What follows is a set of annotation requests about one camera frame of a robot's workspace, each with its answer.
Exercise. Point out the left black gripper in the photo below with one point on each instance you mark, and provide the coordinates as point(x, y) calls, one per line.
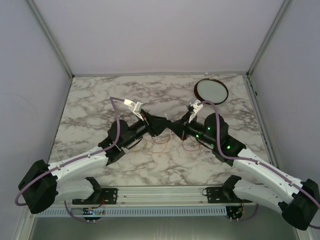
point(154, 125)

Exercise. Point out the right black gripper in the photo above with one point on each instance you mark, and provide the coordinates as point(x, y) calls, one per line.
point(181, 127)

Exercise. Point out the white zip tie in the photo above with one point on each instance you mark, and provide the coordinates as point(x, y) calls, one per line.
point(169, 131)

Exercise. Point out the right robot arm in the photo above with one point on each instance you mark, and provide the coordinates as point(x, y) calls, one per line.
point(296, 200)

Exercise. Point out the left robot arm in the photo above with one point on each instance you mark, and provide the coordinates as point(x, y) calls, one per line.
point(45, 184)

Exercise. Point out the round brown-rimmed dish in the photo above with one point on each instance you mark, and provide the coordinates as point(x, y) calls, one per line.
point(213, 90)

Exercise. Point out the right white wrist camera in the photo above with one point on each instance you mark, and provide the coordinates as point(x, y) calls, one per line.
point(194, 106)

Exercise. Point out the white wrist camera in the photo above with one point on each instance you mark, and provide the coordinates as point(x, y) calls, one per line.
point(194, 106)
point(135, 107)

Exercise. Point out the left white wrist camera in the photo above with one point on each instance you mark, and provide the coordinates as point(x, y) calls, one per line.
point(135, 107)

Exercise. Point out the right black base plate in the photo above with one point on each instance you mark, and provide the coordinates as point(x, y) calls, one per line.
point(218, 195)

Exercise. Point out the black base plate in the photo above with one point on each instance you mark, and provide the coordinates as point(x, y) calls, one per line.
point(218, 195)
point(105, 196)

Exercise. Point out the aluminium front rail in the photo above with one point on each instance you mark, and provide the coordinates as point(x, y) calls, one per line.
point(162, 193)

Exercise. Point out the grey slotted cable duct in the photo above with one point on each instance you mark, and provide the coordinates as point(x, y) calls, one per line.
point(152, 211)

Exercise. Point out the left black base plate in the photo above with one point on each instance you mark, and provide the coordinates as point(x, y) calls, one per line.
point(105, 196)

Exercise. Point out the right aluminium corner post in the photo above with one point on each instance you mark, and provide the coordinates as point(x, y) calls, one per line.
point(284, 7)

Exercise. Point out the aluminium corner post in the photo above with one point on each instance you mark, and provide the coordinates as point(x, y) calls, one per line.
point(50, 37)
point(284, 7)

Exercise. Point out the left aluminium corner post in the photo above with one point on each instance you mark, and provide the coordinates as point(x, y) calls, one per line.
point(50, 37)

